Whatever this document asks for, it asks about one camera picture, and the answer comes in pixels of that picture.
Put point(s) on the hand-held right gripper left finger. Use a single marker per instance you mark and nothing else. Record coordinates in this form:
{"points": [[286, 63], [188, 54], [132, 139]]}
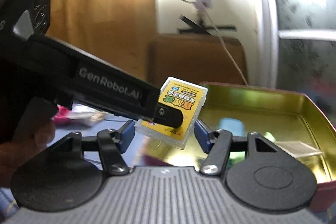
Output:
{"points": [[126, 136]]}

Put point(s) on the black tape cross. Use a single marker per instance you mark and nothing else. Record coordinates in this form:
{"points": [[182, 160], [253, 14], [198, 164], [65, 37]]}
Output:
{"points": [[199, 28]]}

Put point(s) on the light blue object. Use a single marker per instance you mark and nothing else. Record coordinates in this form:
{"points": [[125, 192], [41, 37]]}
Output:
{"points": [[231, 124]]}

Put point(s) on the white window frame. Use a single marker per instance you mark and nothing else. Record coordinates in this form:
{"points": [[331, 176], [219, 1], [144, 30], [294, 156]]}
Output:
{"points": [[267, 16]]}

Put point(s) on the person's left hand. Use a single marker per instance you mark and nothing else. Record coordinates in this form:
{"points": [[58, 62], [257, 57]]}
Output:
{"points": [[39, 140]]}

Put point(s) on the clear plastic packet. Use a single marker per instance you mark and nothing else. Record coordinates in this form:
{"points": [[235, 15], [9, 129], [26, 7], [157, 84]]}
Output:
{"points": [[299, 149]]}

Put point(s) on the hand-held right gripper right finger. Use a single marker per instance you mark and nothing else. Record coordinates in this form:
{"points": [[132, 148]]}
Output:
{"points": [[203, 134]]}

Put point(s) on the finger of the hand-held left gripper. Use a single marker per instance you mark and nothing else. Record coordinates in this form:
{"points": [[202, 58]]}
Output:
{"points": [[110, 77]]}

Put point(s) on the brown chair back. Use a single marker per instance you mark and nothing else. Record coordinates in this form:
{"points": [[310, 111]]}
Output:
{"points": [[189, 61]]}

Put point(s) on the wooden board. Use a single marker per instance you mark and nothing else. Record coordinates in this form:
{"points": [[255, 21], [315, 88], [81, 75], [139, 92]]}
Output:
{"points": [[105, 16]]}

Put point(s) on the pink tin box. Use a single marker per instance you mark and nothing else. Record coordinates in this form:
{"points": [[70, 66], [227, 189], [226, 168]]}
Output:
{"points": [[262, 100]]}

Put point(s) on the pink fuzzy cloth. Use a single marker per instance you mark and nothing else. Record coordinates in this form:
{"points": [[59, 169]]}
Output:
{"points": [[61, 115]]}

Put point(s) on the yellow card box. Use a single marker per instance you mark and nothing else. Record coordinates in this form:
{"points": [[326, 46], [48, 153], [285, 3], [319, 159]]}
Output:
{"points": [[181, 95]]}

